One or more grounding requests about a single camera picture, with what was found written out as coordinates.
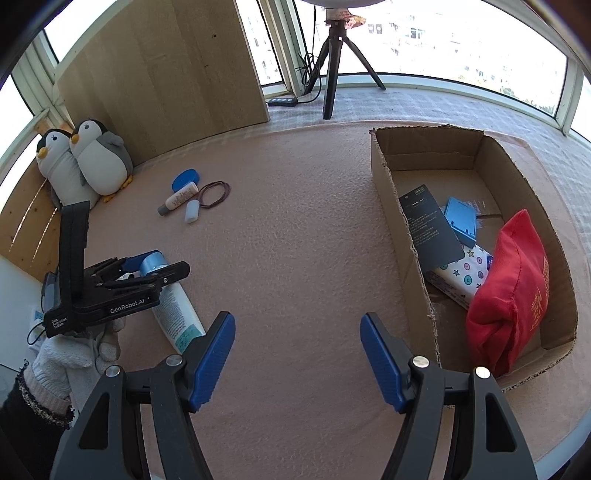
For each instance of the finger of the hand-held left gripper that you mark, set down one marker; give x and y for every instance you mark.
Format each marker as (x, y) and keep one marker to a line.
(152, 277)
(134, 262)

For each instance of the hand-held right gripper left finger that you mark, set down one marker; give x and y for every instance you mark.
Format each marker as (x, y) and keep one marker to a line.
(212, 364)

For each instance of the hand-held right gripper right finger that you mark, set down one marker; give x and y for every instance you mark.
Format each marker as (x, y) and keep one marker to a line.
(383, 364)

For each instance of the white lotion bottle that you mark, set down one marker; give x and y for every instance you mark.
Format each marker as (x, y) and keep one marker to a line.
(178, 318)

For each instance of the small white bottle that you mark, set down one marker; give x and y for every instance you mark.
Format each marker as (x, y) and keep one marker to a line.
(192, 212)

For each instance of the small cream tube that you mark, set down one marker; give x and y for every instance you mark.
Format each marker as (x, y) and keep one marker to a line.
(180, 198)

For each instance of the blue round jar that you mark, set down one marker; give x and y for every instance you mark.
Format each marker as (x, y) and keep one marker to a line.
(184, 180)

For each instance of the star print tissue pack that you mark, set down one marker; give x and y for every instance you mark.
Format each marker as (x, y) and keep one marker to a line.
(461, 277)

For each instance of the dark grey card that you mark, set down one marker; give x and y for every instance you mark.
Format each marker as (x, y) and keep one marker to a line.
(429, 230)

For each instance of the red cloth bag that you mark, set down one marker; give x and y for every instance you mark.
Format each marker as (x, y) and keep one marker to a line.
(508, 286)

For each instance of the blue rectangular case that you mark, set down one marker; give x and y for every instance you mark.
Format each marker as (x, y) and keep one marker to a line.
(461, 219)

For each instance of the cardboard box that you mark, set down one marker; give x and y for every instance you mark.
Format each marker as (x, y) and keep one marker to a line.
(434, 152)

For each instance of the person's left hand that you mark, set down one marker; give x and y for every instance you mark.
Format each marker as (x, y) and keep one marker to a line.
(64, 360)

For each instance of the pine wood panel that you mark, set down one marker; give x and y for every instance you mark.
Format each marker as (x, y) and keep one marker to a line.
(23, 230)

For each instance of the grey penguin plush toy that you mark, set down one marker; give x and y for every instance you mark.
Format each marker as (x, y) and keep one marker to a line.
(104, 161)
(57, 161)

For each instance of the large wooden board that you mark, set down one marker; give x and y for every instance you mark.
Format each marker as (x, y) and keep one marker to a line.
(161, 69)

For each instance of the black power strip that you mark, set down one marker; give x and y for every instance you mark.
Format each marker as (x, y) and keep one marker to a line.
(282, 101)

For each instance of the black tripod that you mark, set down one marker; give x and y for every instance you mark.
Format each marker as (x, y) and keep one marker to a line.
(331, 78)

